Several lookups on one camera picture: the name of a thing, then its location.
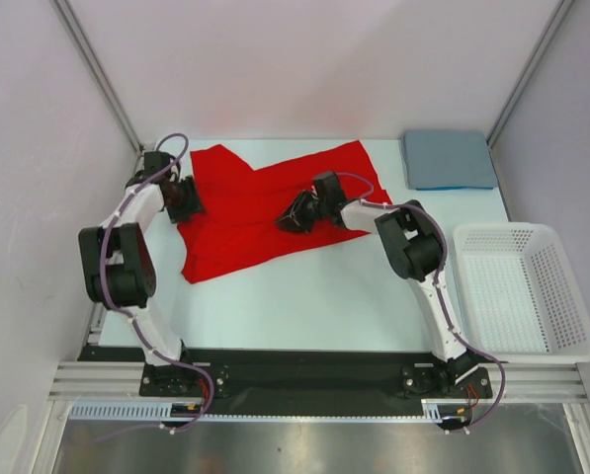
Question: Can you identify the white plastic basket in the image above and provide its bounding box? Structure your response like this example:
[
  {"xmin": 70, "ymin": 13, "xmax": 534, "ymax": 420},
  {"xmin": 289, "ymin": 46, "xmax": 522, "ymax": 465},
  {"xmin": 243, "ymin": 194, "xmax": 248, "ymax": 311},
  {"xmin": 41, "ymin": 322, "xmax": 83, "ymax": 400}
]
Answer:
[{"xmin": 451, "ymin": 222, "xmax": 590, "ymax": 364}]

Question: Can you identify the left aluminium frame post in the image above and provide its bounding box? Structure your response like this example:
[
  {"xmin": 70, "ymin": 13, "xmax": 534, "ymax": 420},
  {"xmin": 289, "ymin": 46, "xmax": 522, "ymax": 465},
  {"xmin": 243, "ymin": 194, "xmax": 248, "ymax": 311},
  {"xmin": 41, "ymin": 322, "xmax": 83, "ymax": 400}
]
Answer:
[{"xmin": 49, "ymin": 0, "xmax": 144, "ymax": 156}]

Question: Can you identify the folded bright blue t shirt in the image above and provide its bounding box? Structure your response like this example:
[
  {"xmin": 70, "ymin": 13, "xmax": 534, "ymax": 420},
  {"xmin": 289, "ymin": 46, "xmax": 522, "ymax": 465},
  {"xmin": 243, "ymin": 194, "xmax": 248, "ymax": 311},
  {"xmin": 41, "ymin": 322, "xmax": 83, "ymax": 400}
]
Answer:
[{"xmin": 409, "ymin": 186, "xmax": 495, "ymax": 193}]

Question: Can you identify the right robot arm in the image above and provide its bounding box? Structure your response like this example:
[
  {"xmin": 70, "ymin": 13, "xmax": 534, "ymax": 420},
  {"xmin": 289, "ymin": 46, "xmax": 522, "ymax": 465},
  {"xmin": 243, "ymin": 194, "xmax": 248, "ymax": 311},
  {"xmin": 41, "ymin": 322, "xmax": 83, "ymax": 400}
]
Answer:
[{"xmin": 276, "ymin": 191, "xmax": 477, "ymax": 396}]

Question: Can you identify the front aluminium rail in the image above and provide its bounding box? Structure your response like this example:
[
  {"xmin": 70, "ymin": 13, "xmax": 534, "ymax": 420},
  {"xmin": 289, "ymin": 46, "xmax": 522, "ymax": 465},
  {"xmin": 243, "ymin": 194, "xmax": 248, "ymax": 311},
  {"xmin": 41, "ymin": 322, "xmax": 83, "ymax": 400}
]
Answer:
[{"xmin": 48, "ymin": 361, "xmax": 588, "ymax": 403}]

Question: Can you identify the aluminium frame post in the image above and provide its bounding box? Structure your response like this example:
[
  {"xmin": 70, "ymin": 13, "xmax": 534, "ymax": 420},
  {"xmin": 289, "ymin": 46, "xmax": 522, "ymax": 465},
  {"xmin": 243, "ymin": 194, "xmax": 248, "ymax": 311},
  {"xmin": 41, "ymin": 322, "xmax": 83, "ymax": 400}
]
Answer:
[
  {"xmin": 49, "ymin": 0, "xmax": 144, "ymax": 156},
  {"xmin": 487, "ymin": 0, "xmax": 579, "ymax": 148}
]

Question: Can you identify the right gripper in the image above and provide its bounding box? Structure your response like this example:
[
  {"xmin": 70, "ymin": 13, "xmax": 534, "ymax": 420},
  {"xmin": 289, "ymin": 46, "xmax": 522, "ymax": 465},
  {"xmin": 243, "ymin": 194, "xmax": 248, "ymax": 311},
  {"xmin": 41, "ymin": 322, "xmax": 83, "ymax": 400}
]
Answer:
[{"xmin": 276, "ymin": 189, "xmax": 330, "ymax": 233}]

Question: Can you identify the red t shirt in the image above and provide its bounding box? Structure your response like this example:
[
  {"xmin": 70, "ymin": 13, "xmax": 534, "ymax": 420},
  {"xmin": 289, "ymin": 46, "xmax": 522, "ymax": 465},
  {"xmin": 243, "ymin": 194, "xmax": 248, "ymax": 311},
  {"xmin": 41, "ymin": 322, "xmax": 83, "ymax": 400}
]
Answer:
[{"xmin": 177, "ymin": 141, "xmax": 390, "ymax": 283}]

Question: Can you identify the white slotted cable duct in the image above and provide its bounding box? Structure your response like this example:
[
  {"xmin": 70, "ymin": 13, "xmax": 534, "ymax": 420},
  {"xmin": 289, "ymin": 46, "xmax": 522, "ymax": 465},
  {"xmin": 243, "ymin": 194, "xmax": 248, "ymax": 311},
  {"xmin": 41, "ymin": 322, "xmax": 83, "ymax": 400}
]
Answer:
[{"xmin": 68, "ymin": 401, "xmax": 468, "ymax": 426}]

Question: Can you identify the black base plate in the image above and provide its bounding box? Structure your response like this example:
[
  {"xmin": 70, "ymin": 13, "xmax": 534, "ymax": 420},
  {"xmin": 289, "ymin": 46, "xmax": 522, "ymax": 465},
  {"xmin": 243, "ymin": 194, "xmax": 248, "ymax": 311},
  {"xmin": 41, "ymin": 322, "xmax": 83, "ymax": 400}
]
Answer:
[{"xmin": 76, "ymin": 345, "xmax": 493, "ymax": 417}]

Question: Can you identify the folded grey-blue t shirt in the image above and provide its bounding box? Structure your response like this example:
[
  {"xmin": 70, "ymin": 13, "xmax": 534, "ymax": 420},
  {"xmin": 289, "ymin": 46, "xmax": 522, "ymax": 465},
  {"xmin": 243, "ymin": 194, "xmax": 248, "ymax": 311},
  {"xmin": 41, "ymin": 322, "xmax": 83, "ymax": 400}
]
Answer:
[{"xmin": 400, "ymin": 129, "xmax": 498, "ymax": 188}]

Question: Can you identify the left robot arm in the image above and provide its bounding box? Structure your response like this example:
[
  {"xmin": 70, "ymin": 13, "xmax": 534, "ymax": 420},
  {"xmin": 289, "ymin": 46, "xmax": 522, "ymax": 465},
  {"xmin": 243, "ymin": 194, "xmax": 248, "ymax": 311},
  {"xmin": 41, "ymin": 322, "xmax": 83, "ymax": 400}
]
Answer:
[{"xmin": 78, "ymin": 176, "xmax": 205, "ymax": 395}]

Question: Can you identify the right aluminium frame post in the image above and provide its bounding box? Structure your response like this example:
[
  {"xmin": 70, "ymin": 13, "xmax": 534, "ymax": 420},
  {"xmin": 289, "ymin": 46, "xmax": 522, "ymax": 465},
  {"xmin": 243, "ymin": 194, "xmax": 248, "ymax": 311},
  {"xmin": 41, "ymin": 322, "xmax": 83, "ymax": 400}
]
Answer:
[{"xmin": 487, "ymin": 0, "xmax": 579, "ymax": 148}]

